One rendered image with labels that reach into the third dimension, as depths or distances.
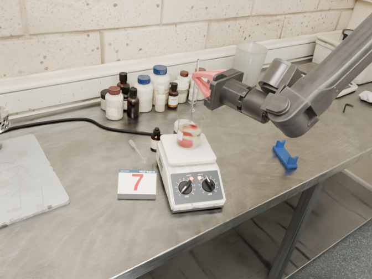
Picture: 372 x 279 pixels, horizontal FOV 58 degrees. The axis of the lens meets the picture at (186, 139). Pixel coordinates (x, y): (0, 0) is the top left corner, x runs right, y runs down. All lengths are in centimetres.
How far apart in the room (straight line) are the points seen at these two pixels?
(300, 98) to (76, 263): 51
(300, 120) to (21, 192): 61
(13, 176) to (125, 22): 61
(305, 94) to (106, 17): 73
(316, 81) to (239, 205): 36
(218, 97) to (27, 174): 49
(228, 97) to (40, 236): 47
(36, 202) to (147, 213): 24
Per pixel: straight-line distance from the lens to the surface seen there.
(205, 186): 79
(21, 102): 112
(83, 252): 73
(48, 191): 84
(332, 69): 65
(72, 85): 114
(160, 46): 129
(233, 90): 70
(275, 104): 62
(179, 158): 80
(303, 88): 64
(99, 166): 91
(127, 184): 83
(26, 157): 95
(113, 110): 107
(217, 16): 141
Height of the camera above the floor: 132
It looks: 34 degrees down
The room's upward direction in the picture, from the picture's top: 7 degrees clockwise
